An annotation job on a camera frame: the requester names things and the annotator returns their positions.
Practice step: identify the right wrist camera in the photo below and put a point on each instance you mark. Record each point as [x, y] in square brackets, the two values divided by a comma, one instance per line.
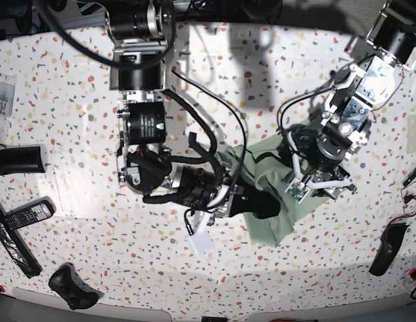
[200, 242]

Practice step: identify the clear plastic parts box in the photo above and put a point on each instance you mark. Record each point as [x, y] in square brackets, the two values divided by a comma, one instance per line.
[7, 91]

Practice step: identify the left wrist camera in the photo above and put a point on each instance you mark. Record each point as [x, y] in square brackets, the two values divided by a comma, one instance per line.
[297, 190]

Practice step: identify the green T-shirt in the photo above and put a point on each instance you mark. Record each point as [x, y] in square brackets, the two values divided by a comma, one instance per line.
[263, 170]

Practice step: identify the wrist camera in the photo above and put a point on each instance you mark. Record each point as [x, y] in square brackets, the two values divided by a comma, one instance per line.
[200, 242]
[297, 190]

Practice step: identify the long black bar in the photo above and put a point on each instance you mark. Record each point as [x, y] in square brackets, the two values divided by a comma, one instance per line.
[17, 249]

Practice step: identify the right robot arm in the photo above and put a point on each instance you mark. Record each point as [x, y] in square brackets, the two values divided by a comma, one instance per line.
[143, 34]

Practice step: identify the terrazzo pattern table cloth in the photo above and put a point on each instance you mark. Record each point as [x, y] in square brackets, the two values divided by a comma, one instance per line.
[136, 254]

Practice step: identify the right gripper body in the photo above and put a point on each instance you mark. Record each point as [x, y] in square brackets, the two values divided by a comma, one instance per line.
[196, 189]

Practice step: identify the black cylinder bottle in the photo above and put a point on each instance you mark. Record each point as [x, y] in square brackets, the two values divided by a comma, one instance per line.
[22, 159]

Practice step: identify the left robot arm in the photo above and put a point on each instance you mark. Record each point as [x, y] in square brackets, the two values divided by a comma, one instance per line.
[370, 82]

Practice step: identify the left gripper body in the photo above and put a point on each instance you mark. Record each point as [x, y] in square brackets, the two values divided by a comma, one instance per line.
[316, 161]

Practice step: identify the black remote control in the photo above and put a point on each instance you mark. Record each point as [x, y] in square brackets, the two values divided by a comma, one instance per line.
[31, 213]

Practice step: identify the black game controller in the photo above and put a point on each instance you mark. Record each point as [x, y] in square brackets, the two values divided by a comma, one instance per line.
[64, 285]

